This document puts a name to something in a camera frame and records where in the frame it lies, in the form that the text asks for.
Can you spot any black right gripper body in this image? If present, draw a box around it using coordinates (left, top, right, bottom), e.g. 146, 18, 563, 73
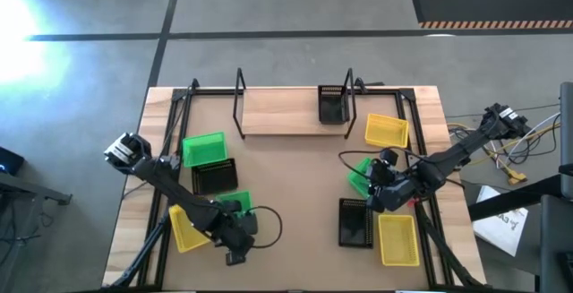
373, 177, 420, 212

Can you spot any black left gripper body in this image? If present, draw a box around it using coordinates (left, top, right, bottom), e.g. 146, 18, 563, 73
210, 219, 257, 254

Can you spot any green plastic basket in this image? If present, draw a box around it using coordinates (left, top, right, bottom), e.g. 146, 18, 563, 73
181, 131, 229, 168
346, 156, 373, 199
214, 189, 255, 220

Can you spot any black plastic basket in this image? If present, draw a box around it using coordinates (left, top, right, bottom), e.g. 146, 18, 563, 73
191, 157, 240, 196
338, 197, 375, 249
317, 84, 351, 126

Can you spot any yellow plastic basket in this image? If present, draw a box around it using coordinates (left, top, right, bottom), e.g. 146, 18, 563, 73
167, 203, 212, 254
363, 112, 410, 150
377, 213, 421, 268

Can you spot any white paper sheet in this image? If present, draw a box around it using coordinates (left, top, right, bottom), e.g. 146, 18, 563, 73
472, 185, 530, 258

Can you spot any black hazard striped floor mat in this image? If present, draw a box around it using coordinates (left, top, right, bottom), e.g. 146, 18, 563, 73
409, 0, 573, 30

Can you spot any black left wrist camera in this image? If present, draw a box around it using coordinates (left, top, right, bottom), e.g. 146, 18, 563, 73
225, 250, 247, 267

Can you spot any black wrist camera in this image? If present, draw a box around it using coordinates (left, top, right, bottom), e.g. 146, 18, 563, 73
379, 148, 400, 167
225, 250, 247, 267

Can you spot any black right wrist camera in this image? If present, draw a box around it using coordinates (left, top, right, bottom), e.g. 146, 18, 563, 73
379, 148, 400, 167

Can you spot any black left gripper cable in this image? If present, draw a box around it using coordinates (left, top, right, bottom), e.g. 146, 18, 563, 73
244, 205, 284, 250

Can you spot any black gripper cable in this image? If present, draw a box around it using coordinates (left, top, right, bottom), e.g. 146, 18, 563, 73
338, 148, 431, 182
244, 205, 284, 250

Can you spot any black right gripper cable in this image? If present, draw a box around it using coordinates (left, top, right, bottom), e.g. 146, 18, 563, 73
338, 148, 431, 182

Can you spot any wooden shelf with black frame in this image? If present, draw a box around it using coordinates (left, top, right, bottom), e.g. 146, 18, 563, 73
231, 67, 359, 141

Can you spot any black aluminium table frame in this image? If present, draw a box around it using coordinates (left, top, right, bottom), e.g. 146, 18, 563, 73
100, 77, 487, 290

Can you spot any yellow cable connector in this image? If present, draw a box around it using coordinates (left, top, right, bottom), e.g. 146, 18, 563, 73
507, 170, 529, 186

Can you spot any white cable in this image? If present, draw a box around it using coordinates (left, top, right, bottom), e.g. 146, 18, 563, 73
505, 111, 561, 159

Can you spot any yellow cable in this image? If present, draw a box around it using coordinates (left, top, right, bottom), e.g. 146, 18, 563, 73
447, 121, 561, 168

